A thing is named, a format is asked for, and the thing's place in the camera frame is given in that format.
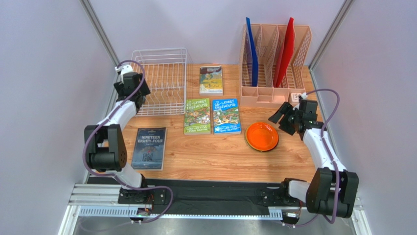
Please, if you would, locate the orange plate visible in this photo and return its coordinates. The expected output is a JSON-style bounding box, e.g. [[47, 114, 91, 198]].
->
[[245, 122, 279, 152]]

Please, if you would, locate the green plate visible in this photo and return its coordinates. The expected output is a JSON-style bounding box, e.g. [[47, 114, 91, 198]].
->
[[245, 131, 279, 152]]

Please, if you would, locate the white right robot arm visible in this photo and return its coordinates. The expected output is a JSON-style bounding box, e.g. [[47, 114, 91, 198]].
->
[[268, 99, 359, 218]]

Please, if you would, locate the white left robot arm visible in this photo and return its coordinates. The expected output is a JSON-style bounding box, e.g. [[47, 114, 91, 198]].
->
[[82, 71, 150, 190]]

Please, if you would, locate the small white patterned box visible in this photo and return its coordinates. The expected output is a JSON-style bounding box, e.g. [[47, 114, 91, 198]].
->
[[288, 93, 301, 104]]

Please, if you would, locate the blue folder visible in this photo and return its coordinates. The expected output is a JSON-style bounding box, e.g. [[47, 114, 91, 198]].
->
[[245, 17, 258, 87]]

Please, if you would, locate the red folder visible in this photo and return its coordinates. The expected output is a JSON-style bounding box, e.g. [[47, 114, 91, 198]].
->
[[274, 17, 295, 88]]

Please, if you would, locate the pink plastic file organizer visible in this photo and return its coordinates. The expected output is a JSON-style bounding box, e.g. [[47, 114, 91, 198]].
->
[[238, 23, 312, 108]]

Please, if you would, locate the blue 26-storey treehouse book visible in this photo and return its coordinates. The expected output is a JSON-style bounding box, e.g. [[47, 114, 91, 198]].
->
[[212, 98, 241, 135]]

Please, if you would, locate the nineteen eighty-four book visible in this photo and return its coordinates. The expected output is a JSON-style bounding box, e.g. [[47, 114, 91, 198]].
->
[[131, 127, 167, 170]]

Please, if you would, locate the green 65-storey treehouse book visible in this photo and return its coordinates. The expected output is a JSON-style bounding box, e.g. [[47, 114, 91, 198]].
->
[[184, 98, 211, 135]]

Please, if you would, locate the small yellow cover book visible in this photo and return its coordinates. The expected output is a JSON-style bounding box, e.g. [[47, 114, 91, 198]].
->
[[199, 65, 224, 95]]

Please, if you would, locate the black base mat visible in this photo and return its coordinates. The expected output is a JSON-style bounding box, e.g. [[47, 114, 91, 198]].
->
[[86, 177, 312, 216]]

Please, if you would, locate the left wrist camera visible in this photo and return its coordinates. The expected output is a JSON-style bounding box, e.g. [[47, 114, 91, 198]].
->
[[115, 65, 134, 82]]

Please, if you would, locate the white wire dish rack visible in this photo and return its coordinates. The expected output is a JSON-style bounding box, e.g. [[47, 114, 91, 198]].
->
[[131, 47, 188, 117]]

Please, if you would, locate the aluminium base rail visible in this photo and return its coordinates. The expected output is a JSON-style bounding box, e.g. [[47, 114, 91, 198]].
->
[[68, 183, 364, 220]]

